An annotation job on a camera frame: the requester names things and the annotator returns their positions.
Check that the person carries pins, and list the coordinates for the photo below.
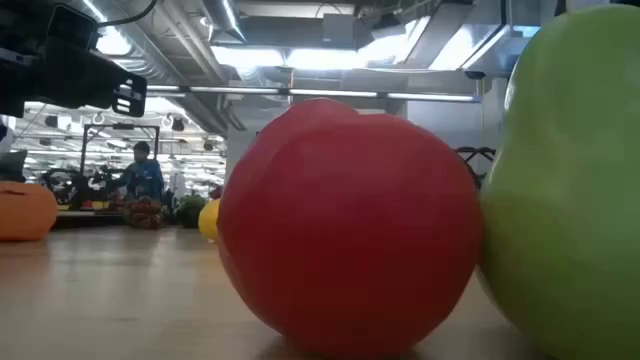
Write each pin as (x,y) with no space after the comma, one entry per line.
(142,177)

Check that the orange fruit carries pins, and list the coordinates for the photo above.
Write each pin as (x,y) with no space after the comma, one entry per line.
(25,210)

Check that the black gantry frame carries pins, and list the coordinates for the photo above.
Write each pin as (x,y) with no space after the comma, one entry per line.
(120,127)

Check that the yellow lemon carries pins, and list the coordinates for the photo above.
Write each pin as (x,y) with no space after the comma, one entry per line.
(210,220)

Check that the dark green avocado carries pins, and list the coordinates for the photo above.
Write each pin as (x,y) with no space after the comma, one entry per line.
(190,210)

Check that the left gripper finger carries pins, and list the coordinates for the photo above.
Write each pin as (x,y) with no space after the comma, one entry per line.
(130,95)

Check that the long ceiling light bar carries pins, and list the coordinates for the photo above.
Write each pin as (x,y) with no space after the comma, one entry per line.
(325,93)

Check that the green pear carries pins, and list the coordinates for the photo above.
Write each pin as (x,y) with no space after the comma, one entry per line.
(575,200)

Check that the dark red grape bunch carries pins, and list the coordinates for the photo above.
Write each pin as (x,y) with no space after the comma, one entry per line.
(144,214)

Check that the silver ventilation duct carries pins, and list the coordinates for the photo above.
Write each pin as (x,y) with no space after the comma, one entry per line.
(150,70)

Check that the red apple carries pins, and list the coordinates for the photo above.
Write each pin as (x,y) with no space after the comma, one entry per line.
(350,225)

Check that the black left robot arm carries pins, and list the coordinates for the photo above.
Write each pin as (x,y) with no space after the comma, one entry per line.
(20,20)

